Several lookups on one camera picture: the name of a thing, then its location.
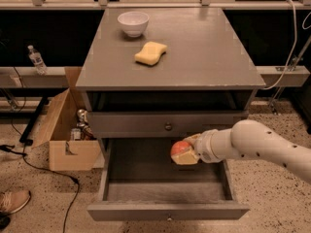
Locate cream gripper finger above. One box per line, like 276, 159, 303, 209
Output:
184, 133, 201, 146
171, 148, 198, 165

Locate red apple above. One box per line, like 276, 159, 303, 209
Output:
170, 141, 190, 156

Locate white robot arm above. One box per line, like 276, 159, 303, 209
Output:
170, 119, 311, 183

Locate closed grey upper drawer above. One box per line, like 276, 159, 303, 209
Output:
87, 111, 249, 138

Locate open grey lower drawer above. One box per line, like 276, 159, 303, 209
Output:
87, 138, 249, 221

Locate grey drawer cabinet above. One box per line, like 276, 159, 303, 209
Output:
75, 7, 266, 222

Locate yellow sponge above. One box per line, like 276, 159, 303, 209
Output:
134, 42, 167, 66

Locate items inside cardboard box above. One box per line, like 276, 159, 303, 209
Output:
70, 109, 94, 141

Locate cardboard box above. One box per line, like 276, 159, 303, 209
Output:
32, 67, 104, 171

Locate white bowl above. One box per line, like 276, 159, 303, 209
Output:
118, 11, 150, 37

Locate plastic water bottle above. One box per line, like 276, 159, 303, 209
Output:
27, 45, 47, 75

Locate tan sneaker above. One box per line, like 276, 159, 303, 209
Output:
0, 190, 31, 215

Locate white hanging cable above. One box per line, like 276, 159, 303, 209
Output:
261, 0, 298, 91

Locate black floor cable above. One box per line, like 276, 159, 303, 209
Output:
0, 144, 81, 233

